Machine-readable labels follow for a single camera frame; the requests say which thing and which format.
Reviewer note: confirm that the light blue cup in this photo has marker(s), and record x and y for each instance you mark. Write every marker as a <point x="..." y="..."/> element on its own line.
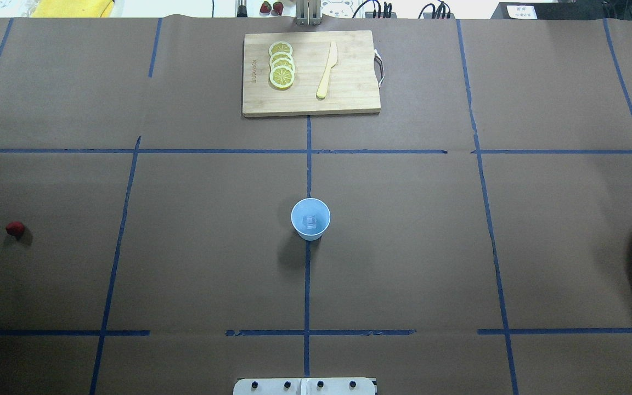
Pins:
<point x="310" y="206"/>

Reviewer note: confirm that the ice cube in cup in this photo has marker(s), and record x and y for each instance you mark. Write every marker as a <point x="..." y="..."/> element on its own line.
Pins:
<point x="310" y="223"/>

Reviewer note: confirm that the yellow plastic knife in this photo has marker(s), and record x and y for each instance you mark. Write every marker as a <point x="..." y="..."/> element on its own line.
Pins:
<point x="331" y="62"/>

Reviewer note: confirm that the wooden cutting board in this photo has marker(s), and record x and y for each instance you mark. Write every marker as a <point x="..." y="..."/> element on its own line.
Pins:
<point x="353" y="87"/>

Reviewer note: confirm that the lemon slice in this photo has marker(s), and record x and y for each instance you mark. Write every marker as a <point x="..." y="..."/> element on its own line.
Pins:
<point x="282" y="81"/>
<point x="281" y="59"/>
<point x="283" y="69"/>
<point x="280" y="47"/>

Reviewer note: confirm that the strawberry on side desk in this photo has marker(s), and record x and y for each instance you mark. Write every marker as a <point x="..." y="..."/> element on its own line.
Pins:
<point x="266" y="8"/>

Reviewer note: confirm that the red strawberry on table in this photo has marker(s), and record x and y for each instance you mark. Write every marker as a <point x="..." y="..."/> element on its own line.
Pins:
<point x="15" y="229"/>

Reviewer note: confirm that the yellow cloth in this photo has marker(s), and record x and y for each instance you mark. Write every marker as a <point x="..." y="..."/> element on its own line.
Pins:
<point x="73" y="9"/>

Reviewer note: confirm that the aluminium frame post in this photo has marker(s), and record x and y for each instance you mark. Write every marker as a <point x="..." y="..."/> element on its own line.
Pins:
<point x="308" y="13"/>

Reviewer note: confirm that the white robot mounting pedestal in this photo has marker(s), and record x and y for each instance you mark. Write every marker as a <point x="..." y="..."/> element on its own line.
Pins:
<point x="306" y="385"/>

